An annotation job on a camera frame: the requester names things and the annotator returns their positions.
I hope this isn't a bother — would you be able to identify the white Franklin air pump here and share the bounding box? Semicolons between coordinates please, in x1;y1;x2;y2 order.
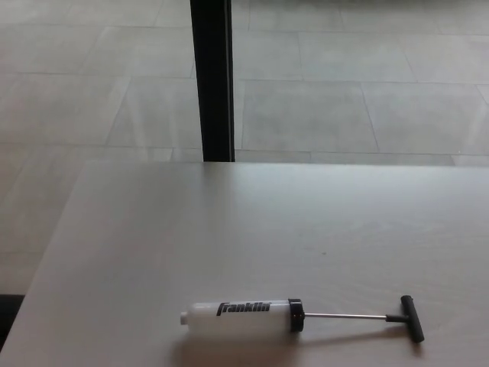
179;294;426;344

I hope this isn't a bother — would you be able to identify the black vertical post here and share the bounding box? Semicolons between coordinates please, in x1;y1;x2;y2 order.
189;0;237;163

